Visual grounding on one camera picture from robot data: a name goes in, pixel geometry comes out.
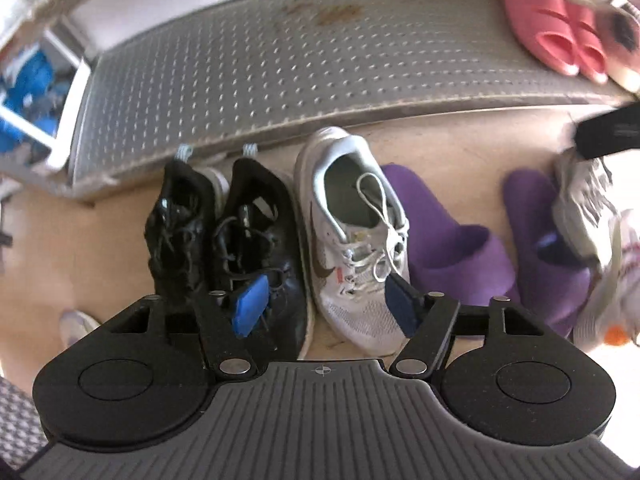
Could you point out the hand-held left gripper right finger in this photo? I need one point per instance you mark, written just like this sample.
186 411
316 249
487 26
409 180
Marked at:
404 305

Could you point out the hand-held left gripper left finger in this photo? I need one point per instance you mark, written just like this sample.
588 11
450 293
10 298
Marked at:
250 305

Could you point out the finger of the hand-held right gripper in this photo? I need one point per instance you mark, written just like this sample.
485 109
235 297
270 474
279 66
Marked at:
607 132
552 250

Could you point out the grey white sneaker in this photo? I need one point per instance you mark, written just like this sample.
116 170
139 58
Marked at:
585 205
325 220

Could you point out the purple slipper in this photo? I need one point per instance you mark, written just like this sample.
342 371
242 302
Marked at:
450 255
530 210

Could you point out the white sneaker orange accent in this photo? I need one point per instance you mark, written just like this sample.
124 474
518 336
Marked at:
615 290

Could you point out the pink slipper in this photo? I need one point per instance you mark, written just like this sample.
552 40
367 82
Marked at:
590 45
540 20

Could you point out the white pastel sneaker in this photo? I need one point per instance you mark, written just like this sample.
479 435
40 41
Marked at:
75 325

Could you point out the grey patterned mat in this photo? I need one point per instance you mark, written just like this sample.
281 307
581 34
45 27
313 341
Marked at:
17 420

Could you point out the white shelf unit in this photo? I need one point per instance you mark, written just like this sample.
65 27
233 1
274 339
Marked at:
75 110

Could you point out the pile of blue packets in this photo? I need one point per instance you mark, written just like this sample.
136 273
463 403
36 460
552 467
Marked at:
30 85

